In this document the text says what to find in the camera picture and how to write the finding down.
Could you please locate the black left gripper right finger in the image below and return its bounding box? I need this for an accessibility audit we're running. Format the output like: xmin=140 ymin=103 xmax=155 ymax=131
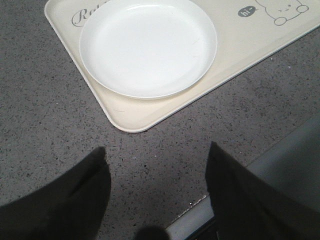
xmin=205 ymin=142 xmax=320 ymax=240

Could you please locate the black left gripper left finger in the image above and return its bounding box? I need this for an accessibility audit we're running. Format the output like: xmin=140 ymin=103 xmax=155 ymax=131
xmin=0 ymin=147 xmax=111 ymax=240

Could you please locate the white round plate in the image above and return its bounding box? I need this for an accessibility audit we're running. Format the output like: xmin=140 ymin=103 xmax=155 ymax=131
xmin=79 ymin=0 xmax=218 ymax=100

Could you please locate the cream rabbit serving tray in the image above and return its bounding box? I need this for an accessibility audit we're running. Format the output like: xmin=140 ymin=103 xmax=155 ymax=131
xmin=44 ymin=0 xmax=320 ymax=133

